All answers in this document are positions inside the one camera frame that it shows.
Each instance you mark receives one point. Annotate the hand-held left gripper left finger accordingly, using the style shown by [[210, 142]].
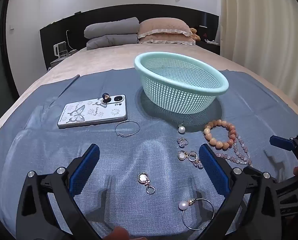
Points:
[[85, 166]]

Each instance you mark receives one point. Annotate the pink frilled pillow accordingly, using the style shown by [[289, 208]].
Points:
[[169, 40], [161, 26]]

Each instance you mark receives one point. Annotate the white nightstand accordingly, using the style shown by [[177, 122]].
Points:
[[58, 61]]

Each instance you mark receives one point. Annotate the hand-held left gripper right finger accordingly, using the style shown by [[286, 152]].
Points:
[[212, 166]]

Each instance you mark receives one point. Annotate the phone with butterfly case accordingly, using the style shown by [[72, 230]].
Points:
[[89, 112]]

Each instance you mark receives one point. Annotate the blue cloth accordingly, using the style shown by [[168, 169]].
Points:
[[64, 155]]

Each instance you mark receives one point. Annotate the thin silver bangle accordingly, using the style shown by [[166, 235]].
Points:
[[120, 135]]

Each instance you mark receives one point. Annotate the clear crystal earring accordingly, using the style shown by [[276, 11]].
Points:
[[182, 142]]

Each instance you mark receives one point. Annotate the person's left hand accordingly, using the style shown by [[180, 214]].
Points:
[[117, 233]]

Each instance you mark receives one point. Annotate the silver round pendant charm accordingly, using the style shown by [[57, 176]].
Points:
[[143, 178]]

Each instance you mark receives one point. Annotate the small white appliance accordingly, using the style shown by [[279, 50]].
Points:
[[59, 49]]

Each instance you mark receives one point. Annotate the cream curtain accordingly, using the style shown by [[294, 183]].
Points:
[[263, 30]]

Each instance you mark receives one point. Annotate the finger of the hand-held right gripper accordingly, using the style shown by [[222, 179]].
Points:
[[288, 187], [280, 142]]

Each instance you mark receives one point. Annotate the grey folded blanket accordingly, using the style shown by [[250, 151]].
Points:
[[111, 42], [109, 27]]

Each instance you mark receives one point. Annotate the dark nightstand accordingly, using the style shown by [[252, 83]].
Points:
[[209, 46]]

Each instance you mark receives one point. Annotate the person's right hand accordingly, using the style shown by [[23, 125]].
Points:
[[297, 172]]

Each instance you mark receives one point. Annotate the bed with beige bedspread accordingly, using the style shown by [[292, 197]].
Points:
[[101, 57]]

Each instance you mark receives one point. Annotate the pearl hoop earring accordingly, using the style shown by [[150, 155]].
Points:
[[182, 206]]

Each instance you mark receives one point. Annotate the mint green plastic basket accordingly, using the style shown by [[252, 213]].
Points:
[[179, 90]]

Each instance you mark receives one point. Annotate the black headboard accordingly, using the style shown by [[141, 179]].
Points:
[[56, 33]]

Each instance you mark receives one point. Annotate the brown teddy bear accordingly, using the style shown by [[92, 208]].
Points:
[[195, 33]]

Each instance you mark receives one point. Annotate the white pearl pendant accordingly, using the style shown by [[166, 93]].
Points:
[[181, 129]]

